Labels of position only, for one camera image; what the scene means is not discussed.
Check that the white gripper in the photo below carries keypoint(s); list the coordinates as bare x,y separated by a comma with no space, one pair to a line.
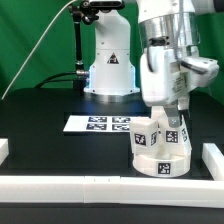
163,82

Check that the white round stool seat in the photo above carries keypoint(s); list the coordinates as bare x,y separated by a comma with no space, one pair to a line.
163,166

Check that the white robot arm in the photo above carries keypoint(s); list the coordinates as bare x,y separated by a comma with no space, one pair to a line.
148,48

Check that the white paper tag sheet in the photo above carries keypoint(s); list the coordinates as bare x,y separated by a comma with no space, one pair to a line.
94,123

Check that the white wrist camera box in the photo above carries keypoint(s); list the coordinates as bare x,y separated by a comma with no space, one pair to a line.
202,71

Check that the black overhead camera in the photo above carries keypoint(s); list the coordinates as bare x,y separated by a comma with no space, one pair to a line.
103,4

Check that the white left fence rail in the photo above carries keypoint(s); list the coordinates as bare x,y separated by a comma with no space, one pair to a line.
4,151

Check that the white front fence rail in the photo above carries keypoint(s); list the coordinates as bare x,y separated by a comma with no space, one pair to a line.
118,190

